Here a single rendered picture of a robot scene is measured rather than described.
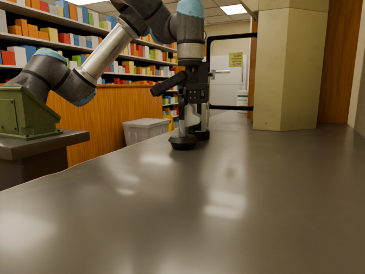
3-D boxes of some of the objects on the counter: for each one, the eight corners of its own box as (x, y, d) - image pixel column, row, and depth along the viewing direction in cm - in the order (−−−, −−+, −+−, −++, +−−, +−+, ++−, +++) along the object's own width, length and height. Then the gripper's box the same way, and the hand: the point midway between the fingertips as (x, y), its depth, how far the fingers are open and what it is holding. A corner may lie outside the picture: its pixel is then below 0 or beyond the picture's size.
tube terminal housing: (314, 123, 128) (331, -50, 113) (318, 134, 99) (342, -98, 84) (262, 120, 138) (271, -39, 123) (252, 129, 109) (263, -78, 94)
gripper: (207, 58, 66) (205, 139, 70) (209, 62, 76) (208, 132, 81) (174, 59, 67) (174, 138, 71) (181, 62, 78) (181, 131, 82)
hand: (182, 130), depth 76 cm, fingers closed on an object, 3 cm apart
